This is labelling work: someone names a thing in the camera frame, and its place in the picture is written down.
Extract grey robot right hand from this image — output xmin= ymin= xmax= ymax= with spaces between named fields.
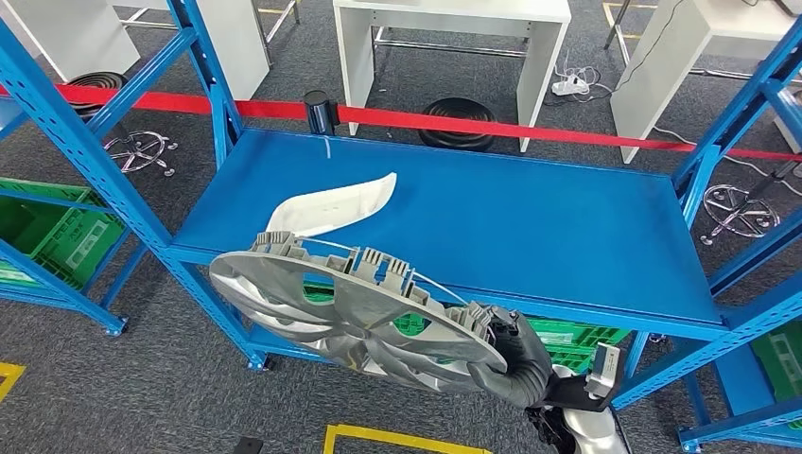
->
xmin=466 ymin=306 xmax=556 ymax=394

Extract grey wheel hubcap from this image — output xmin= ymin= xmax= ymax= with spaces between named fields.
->
xmin=208 ymin=230 xmax=509 ymax=396

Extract blue metal shelf rack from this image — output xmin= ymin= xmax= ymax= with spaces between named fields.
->
xmin=0 ymin=94 xmax=148 ymax=337
xmin=678 ymin=200 xmax=802 ymax=454
xmin=0 ymin=0 xmax=802 ymax=415

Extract white plastic trim part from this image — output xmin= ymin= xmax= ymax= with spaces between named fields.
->
xmin=266 ymin=172 xmax=399 ymax=239

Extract green plastic crate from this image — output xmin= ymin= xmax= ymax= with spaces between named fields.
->
xmin=543 ymin=346 xmax=600 ymax=375
xmin=302 ymin=282 xmax=435 ymax=339
xmin=750 ymin=313 xmax=802 ymax=433
xmin=0 ymin=177 xmax=127 ymax=290
xmin=525 ymin=316 xmax=633 ymax=354

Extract red barrier belt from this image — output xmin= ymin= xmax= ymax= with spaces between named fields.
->
xmin=0 ymin=81 xmax=308 ymax=121
xmin=338 ymin=105 xmax=802 ymax=163

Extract chrome chair base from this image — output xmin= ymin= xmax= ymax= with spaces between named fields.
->
xmin=700 ymin=183 xmax=782 ymax=247
xmin=103 ymin=130 xmax=180 ymax=178

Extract black round stanchion base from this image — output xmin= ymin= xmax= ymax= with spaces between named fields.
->
xmin=64 ymin=70 xmax=130 ymax=120
xmin=418 ymin=96 xmax=497 ymax=153

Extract white power strip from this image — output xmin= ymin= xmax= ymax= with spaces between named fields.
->
xmin=550 ymin=74 xmax=591 ymax=96

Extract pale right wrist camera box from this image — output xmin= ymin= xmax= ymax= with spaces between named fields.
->
xmin=585 ymin=342 xmax=622 ymax=400

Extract black barrier post head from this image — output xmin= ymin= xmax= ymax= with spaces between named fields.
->
xmin=303 ymin=89 xmax=340 ymax=136

